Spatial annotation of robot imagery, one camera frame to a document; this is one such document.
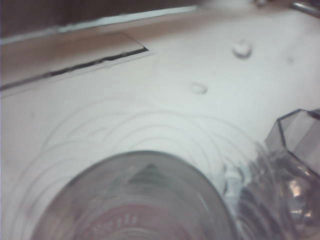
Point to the small clear water drop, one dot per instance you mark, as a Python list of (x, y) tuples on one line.
[(199, 88)]

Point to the large clear water drop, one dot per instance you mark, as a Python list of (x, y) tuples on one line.
[(241, 49)]

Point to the octagonal clear glass cup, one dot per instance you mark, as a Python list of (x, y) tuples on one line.
[(292, 180)]

